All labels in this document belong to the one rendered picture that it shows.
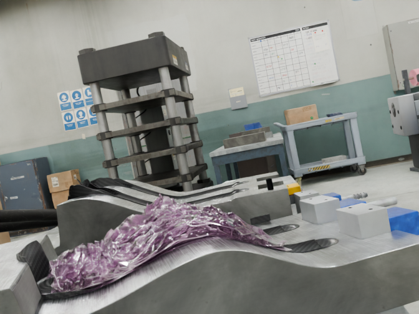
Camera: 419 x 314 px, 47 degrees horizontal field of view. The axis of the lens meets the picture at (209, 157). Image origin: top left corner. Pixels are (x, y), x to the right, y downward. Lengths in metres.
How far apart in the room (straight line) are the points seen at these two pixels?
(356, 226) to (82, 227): 0.45
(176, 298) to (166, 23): 7.26
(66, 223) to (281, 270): 0.46
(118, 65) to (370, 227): 4.49
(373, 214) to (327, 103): 6.81
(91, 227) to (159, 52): 4.09
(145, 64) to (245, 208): 4.15
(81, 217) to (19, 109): 7.59
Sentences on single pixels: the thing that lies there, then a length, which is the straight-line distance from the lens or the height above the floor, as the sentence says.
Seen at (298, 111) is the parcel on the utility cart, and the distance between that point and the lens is 6.73.
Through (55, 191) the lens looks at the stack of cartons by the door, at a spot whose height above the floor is 0.56.
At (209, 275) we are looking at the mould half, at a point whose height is 0.88.
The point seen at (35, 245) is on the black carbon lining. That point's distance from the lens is 0.60.
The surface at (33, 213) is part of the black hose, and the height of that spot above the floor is 0.89.
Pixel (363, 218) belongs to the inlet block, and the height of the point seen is 0.88.
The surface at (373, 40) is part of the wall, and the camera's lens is 7.52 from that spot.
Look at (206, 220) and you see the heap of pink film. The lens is 0.49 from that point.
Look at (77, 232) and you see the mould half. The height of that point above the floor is 0.88.
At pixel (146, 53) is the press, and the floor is 1.87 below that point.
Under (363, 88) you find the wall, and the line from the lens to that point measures 7.43.
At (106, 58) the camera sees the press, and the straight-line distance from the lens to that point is 4.98.
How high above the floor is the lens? 1.00
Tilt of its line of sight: 3 degrees down
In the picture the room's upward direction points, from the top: 11 degrees counter-clockwise
